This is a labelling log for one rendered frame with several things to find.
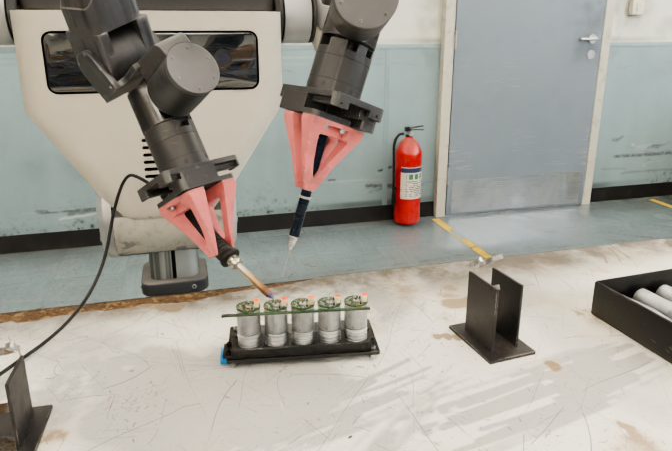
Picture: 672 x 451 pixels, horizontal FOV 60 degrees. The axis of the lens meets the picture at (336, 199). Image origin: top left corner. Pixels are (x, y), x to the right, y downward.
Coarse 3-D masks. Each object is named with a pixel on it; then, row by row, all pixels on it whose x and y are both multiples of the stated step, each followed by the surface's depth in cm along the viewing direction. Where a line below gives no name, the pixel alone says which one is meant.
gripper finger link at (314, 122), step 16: (288, 96) 60; (304, 96) 58; (304, 112) 57; (320, 112) 56; (304, 128) 57; (320, 128) 57; (336, 128) 59; (304, 144) 58; (352, 144) 60; (304, 160) 58; (336, 160) 60; (304, 176) 59; (320, 176) 60
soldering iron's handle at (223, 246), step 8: (192, 216) 67; (192, 224) 66; (200, 232) 66; (216, 232) 66; (216, 240) 65; (224, 240) 66; (224, 248) 65; (232, 248) 64; (216, 256) 65; (224, 256) 64; (224, 264) 65
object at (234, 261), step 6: (228, 258) 64; (234, 258) 64; (240, 258) 65; (228, 264) 64; (234, 264) 64; (240, 264) 64; (240, 270) 64; (246, 270) 64; (246, 276) 63; (252, 276) 63; (252, 282) 63; (258, 282) 63; (258, 288) 63; (264, 288) 62; (264, 294) 62
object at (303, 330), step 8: (304, 304) 61; (296, 320) 60; (304, 320) 60; (312, 320) 61; (296, 328) 61; (304, 328) 60; (312, 328) 61; (296, 336) 61; (304, 336) 61; (312, 336) 61; (304, 344) 61
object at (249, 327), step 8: (240, 312) 59; (256, 312) 60; (240, 320) 60; (248, 320) 59; (256, 320) 60; (240, 328) 60; (248, 328) 60; (256, 328) 60; (240, 336) 60; (248, 336) 60; (256, 336) 60; (240, 344) 61; (248, 344) 60; (256, 344) 61
